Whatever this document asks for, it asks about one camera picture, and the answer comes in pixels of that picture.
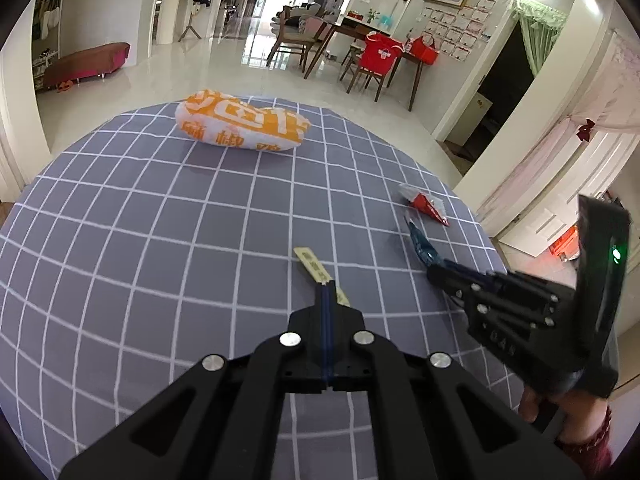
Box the orange snack bag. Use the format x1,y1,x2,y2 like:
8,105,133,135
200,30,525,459
175,89,311,157

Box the orange plastic item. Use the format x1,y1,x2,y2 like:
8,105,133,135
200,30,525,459
549,227,581,263

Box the shoe rack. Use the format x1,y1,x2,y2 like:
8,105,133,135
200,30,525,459
30,0,68,96

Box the white panel door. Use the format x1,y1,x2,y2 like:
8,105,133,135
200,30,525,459
477,35,640,261

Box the wooden chair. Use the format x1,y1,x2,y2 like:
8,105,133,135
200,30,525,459
340,42,401,103
266,5,341,73

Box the blue wrapper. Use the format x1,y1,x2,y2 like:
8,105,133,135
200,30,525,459
406,217,446,268

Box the white cabinet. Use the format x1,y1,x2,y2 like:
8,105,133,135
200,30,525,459
445,91,493,146

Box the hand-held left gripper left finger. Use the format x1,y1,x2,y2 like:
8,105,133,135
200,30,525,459
60,284,329,480

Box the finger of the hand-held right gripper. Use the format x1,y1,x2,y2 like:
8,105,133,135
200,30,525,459
430,280,552,329
427,262,577,307

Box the yellow strip wrapper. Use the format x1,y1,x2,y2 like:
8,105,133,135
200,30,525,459
293,246,351,307

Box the red wrapper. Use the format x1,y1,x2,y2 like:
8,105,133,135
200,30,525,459
399,184,451,227

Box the red chair cover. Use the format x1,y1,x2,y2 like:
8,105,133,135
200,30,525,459
359,32,403,76

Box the red upholstered bench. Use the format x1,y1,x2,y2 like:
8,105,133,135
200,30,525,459
42,42,131,91

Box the red tote bag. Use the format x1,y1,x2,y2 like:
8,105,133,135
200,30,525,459
410,32,441,65

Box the wooden dining table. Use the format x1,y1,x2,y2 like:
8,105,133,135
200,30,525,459
304,14,436,111

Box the person's right hand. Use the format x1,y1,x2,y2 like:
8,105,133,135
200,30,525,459
517,385,566,423

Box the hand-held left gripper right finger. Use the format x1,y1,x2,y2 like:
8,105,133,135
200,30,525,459
327,282,586,480

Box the sheets on wall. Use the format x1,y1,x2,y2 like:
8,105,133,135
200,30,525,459
420,0,496,61

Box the green curtain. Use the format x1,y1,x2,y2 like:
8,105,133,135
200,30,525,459
510,0,571,73

